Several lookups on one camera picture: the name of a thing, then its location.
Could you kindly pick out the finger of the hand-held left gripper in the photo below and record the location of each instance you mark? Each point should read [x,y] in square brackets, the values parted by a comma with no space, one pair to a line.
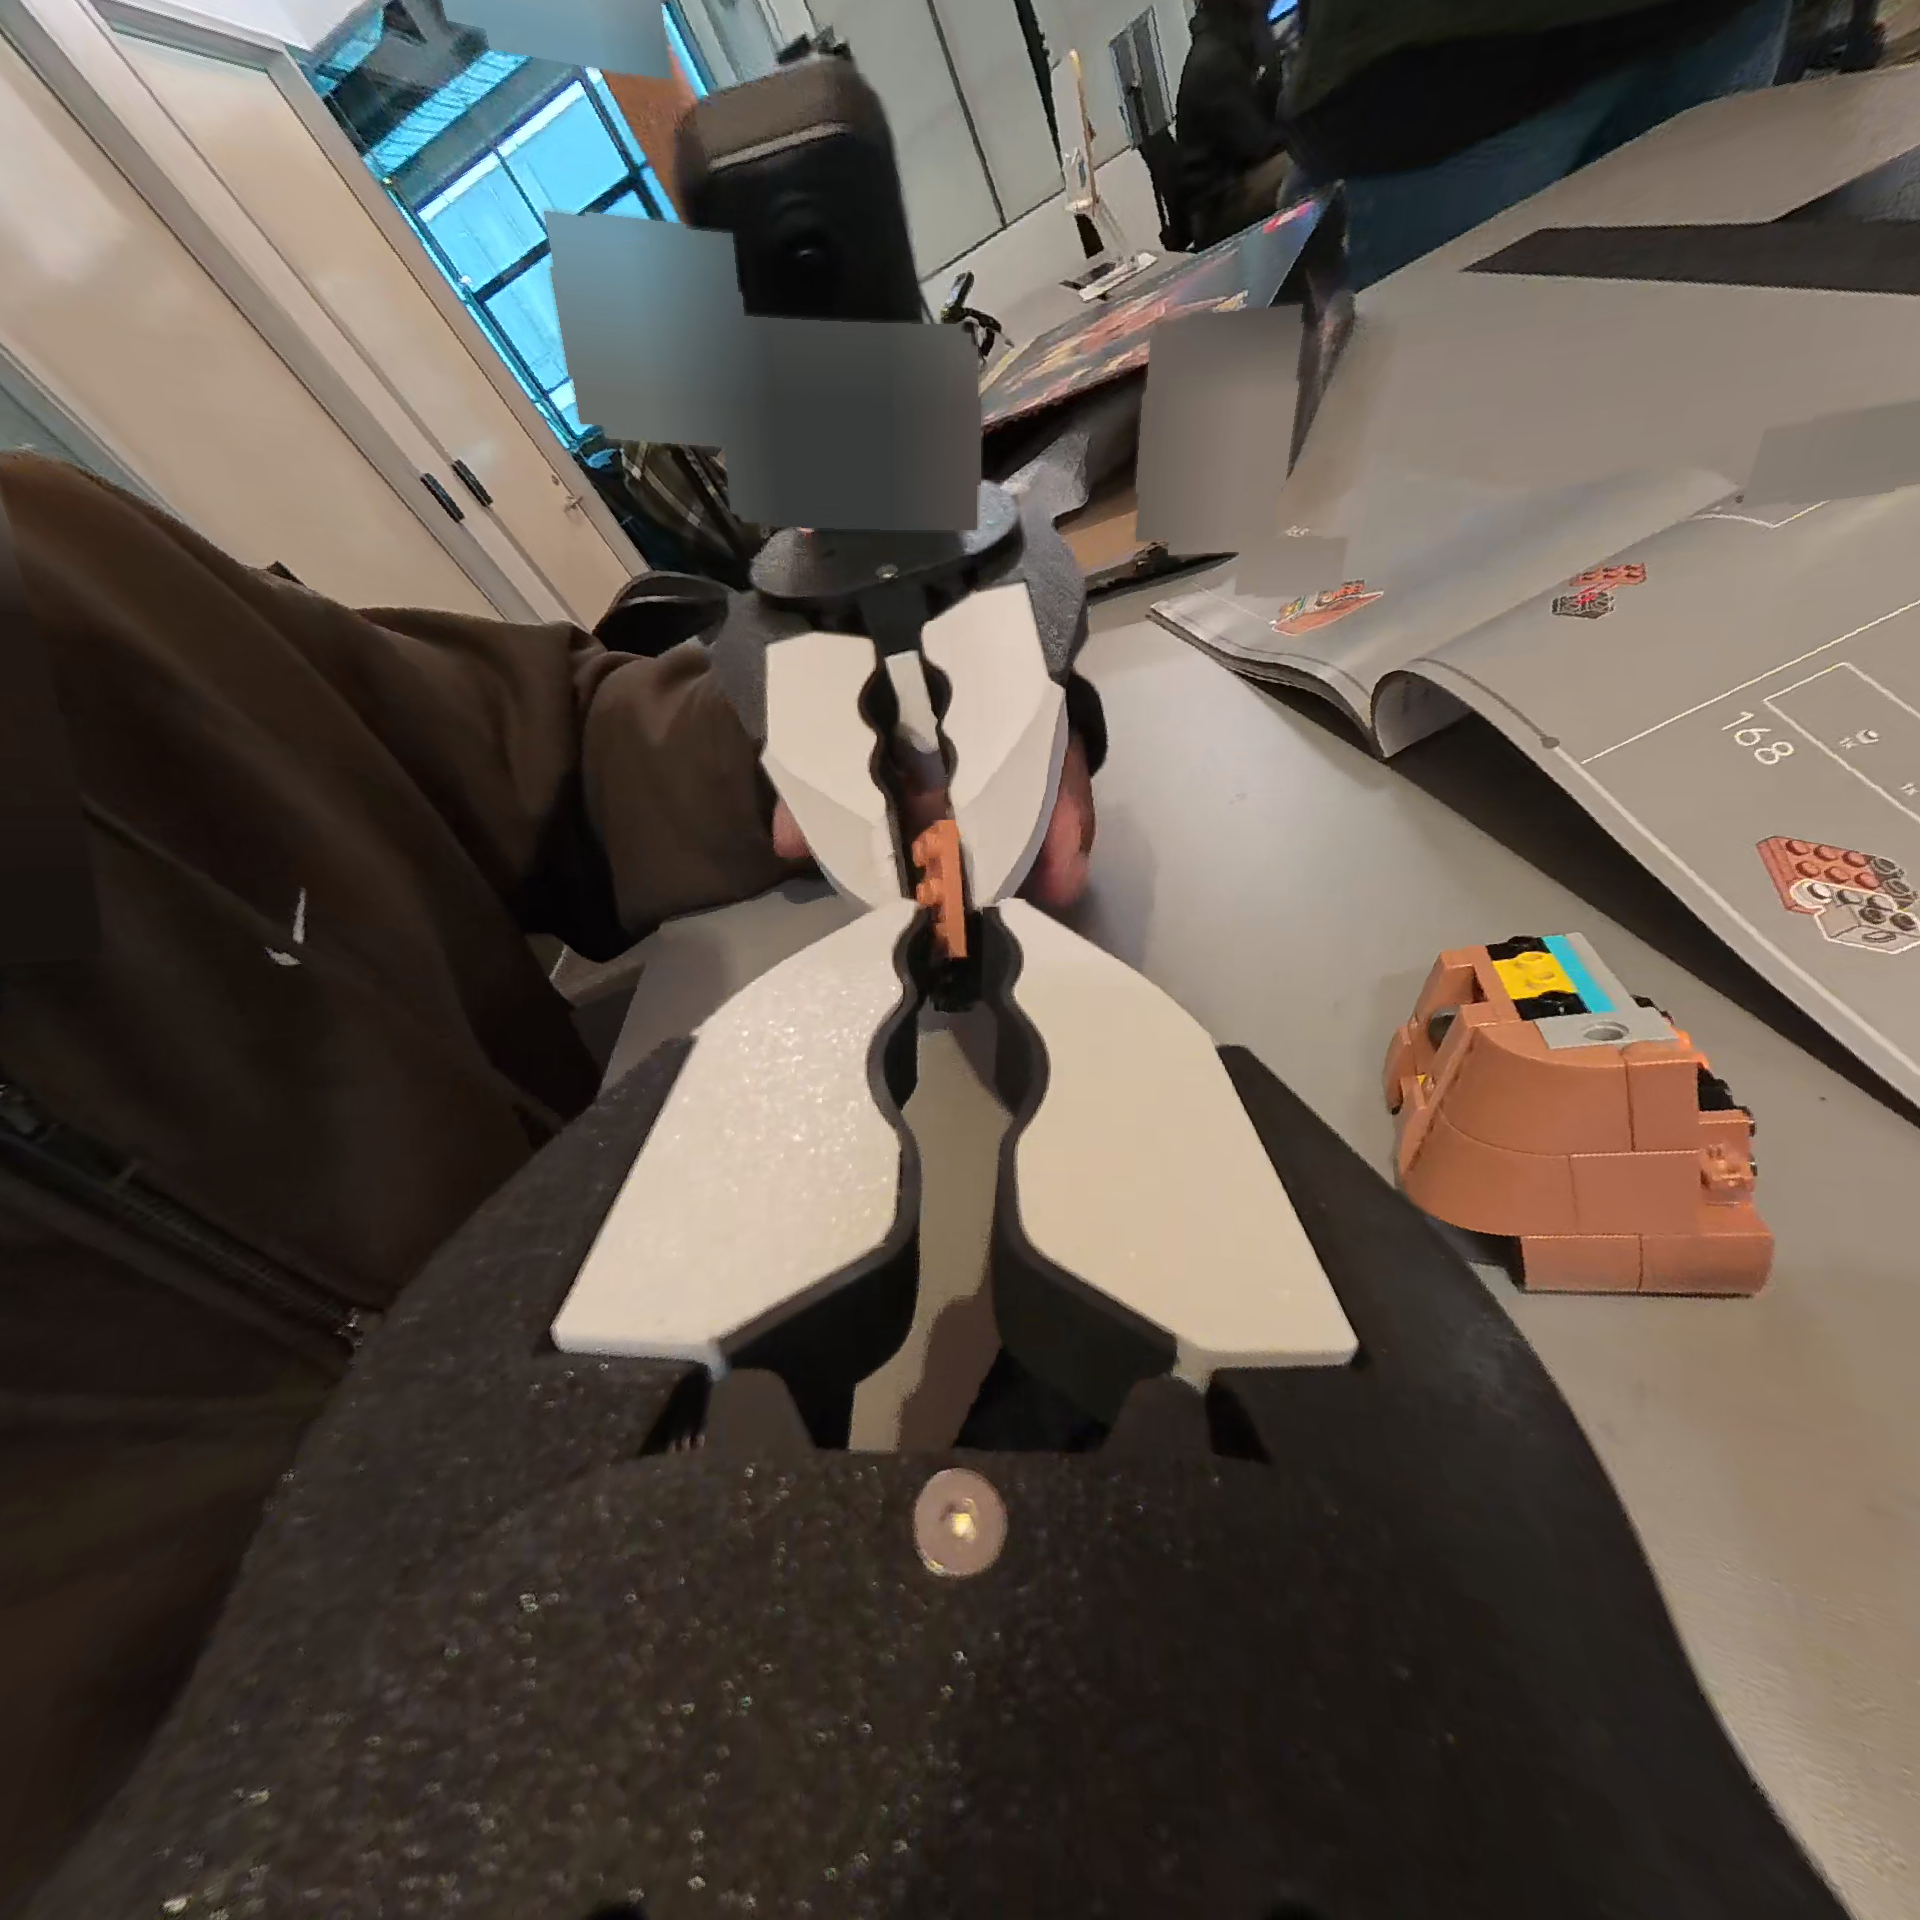
[818,735]
[1013,721]

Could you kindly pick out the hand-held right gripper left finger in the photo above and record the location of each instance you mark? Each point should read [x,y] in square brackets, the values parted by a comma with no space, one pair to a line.
[750,1170]

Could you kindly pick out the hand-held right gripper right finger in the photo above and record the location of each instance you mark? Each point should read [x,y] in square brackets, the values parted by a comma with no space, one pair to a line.
[1184,1184]

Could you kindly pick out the brown brick plate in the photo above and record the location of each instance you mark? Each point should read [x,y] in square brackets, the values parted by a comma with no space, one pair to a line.
[939,885]

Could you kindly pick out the small black brick piece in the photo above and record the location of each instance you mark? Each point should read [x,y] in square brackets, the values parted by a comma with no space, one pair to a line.
[955,984]

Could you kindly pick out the brown brick model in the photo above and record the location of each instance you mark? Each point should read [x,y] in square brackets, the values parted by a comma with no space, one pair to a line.
[1560,1170]

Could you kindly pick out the person's left forearm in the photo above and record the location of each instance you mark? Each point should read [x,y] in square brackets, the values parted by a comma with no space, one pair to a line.
[600,751]

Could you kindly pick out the grey desk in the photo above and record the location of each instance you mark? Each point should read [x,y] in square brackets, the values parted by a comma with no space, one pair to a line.
[1499,1425]

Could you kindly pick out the person's left hand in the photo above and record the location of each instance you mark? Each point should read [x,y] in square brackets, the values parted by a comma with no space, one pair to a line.
[1077,840]

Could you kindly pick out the grey plastic bag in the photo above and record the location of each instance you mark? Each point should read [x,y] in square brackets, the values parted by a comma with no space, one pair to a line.
[1049,465]

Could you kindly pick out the hanging plaid coat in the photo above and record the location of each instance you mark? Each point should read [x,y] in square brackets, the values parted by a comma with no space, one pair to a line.
[675,494]

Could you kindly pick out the white monitor stand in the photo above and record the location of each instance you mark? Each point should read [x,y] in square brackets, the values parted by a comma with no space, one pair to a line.
[1103,165]

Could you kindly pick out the colourful toy set box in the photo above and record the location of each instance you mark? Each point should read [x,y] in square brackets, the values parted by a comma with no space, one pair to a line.
[1079,338]

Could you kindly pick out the person's brown jacket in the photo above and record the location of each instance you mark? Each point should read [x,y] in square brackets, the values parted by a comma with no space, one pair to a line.
[225,1049]

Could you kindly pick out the white double door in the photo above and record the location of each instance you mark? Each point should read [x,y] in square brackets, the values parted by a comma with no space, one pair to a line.
[225,301]

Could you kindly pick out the grey instruction booklet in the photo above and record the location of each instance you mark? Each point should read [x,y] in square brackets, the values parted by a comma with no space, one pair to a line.
[1650,721]

